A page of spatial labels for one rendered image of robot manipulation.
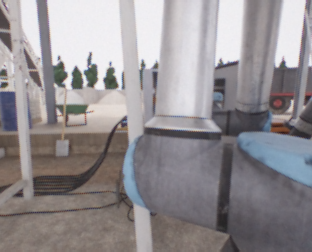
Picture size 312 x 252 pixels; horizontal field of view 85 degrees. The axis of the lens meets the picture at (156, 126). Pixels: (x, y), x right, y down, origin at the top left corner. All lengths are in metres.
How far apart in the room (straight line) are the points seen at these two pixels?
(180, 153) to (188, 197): 0.07
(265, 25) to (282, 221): 0.40
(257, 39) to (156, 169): 0.39
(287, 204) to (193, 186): 0.11
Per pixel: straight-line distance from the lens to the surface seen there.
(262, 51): 0.52
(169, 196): 0.29
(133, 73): 0.80
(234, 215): 0.28
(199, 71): 0.31
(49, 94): 5.75
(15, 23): 2.14
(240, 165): 0.28
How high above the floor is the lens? 1.05
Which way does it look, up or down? 9 degrees down
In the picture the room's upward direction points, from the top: straight up
